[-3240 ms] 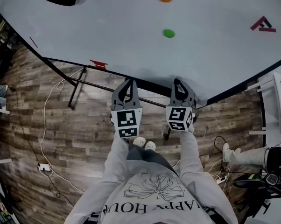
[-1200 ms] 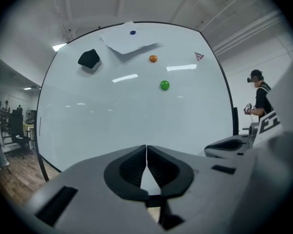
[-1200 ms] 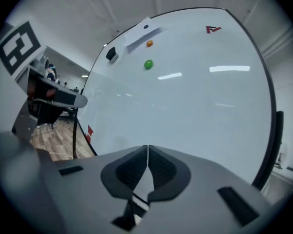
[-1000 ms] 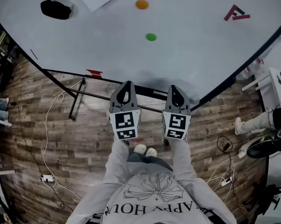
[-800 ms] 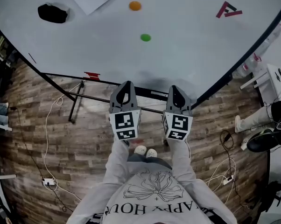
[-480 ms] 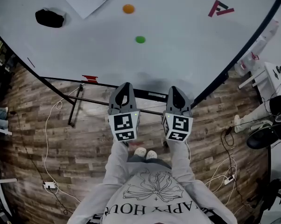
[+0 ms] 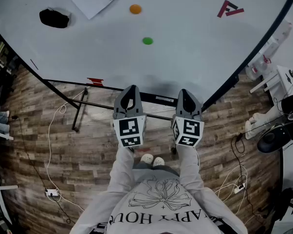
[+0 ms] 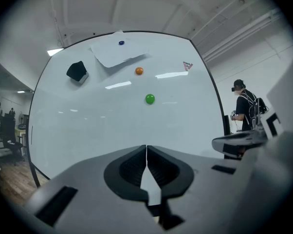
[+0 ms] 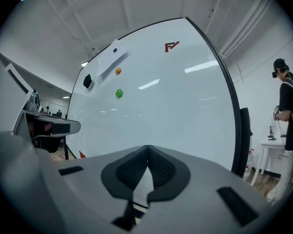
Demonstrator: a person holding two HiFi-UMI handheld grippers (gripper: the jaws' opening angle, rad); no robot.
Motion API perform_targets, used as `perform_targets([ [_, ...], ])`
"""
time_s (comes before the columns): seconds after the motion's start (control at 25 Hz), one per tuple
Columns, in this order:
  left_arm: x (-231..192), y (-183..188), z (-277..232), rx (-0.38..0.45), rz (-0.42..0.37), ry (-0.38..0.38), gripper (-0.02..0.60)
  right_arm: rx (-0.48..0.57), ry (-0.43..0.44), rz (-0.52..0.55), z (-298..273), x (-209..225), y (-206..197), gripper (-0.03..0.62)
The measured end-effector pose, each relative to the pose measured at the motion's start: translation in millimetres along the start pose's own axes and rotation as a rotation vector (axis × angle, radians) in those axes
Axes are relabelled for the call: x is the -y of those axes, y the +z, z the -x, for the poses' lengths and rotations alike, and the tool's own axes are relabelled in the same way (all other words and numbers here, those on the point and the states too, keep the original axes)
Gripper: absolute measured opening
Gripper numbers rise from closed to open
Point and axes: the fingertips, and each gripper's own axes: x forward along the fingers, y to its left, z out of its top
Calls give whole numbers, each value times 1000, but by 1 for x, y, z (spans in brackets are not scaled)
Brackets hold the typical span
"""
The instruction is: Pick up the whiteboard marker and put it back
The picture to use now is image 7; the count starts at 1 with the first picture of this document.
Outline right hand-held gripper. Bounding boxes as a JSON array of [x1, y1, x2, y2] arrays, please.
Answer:
[[171, 89, 205, 147]]

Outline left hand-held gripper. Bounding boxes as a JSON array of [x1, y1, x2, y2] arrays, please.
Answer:
[[112, 84, 147, 148]]

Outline person's right forearm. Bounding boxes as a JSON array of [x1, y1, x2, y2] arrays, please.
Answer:
[[177, 145, 205, 195]]

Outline person's left forearm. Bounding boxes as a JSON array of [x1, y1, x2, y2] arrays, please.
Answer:
[[107, 144, 137, 195]]

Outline white magnetic whiteboard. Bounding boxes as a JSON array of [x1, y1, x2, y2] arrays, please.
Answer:
[[0, 0, 293, 112]]

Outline red striped label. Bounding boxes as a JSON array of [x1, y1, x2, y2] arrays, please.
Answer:
[[86, 77, 104, 86]]

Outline person's left white shoe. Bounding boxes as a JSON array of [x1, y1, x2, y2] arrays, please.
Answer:
[[140, 154, 154, 164]]

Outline person's white shoe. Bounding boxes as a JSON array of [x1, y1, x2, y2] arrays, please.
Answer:
[[152, 156, 165, 167], [140, 154, 154, 164]]

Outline person's right white shoe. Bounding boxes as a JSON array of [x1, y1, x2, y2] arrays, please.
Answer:
[[152, 156, 165, 167]]

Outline person's dark trouser legs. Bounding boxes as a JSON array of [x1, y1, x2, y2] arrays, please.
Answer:
[[133, 161, 180, 178]]

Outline clear plastic container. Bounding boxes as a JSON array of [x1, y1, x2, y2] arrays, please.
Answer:
[[256, 55, 272, 73], [245, 66, 259, 80]]

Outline orange round magnet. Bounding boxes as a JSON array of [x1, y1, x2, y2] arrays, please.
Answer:
[[129, 4, 143, 15]]

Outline red logo sticker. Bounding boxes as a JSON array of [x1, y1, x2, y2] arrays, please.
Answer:
[[217, 0, 245, 19]]

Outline person's white printed sweatshirt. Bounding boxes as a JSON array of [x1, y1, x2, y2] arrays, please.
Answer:
[[71, 168, 248, 234]]

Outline black floor cable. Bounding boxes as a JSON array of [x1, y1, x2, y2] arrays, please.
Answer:
[[11, 115, 72, 225], [231, 132, 267, 219]]

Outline white floor cable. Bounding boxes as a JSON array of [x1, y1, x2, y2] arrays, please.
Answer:
[[214, 164, 250, 216], [45, 88, 89, 212]]

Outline white desk frame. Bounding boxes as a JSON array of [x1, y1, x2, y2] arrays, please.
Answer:
[[0, 128, 19, 226]]

